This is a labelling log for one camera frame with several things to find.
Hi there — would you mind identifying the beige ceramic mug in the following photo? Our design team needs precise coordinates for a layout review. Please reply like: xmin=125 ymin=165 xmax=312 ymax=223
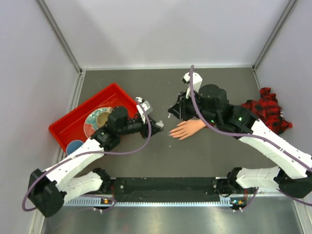
xmin=96 ymin=112 xmax=110 ymax=128

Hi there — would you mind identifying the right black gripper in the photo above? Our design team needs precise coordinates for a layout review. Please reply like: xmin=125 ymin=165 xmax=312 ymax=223
xmin=169 ymin=88 xmax=219 ymax=125

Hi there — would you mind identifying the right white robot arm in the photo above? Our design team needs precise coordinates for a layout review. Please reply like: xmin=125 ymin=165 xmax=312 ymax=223
xmin=168 ymin=84 xmax=312 ymax=198

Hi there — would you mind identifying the red plaid shirt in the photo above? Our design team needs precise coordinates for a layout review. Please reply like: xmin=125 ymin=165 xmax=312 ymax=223
xmin=203 ymin=87 xmax=293 ymax=135

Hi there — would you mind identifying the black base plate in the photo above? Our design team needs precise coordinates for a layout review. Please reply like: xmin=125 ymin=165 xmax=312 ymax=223
xmin=113 ymin=177 xmax=219 ymax=202

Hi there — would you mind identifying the slotted cable duct rail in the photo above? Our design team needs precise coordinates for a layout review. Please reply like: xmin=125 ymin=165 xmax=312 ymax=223
xmin=64 ymin=196 xmax=248 ymax=210

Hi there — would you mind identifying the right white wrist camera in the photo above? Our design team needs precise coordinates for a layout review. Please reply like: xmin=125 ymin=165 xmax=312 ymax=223
xmin=182 ymin=72 xmax=203 ymax=92

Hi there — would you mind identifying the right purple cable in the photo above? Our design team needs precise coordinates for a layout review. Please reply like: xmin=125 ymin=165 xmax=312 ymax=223
xmin=189 ymin=64 xmax=312 ymax=212

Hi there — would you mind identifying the red and teal plate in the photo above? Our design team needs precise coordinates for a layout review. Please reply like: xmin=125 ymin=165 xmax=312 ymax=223
xmin=83 ymin=107 xmax=113 ymax=138

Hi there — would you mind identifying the mannequin hand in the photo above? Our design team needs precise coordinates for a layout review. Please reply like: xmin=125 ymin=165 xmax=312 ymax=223
xmin=169 ymin=119 xmax=207 ymax=140

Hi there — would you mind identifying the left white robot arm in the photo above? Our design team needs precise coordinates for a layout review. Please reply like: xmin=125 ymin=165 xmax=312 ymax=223
xmin=26 ymin=101 xmax=164 ymax=217

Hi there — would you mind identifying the blue plastic cup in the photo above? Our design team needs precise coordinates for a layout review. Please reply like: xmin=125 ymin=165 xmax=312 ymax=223
xmin=65 ymin=140 xmax=84 ymax=155

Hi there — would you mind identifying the red plastic tray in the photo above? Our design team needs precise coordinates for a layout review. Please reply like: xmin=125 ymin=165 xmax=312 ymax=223
xmin=49 ymin=83 xmax=137 ymax=152

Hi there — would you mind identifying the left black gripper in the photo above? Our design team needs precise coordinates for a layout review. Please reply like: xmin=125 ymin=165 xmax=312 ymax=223
xmin=118 ymin=115 xmax=163 ymax=139

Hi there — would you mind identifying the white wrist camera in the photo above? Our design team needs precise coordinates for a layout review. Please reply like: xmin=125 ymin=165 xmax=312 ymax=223
xmin=135 ymin=97 xmax=153 ymax=115
xmin=182 ymin=72 xmax=203 ymax=92

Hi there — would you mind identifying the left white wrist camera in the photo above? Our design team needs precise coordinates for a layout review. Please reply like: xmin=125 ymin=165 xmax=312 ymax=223
xmin=135 ymin=97 xmax=153 ymax=115

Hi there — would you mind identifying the clear nail polish bottle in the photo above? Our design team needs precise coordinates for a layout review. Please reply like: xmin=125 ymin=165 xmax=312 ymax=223
xmin=156 ymin=120 xmax=164 ymax=128

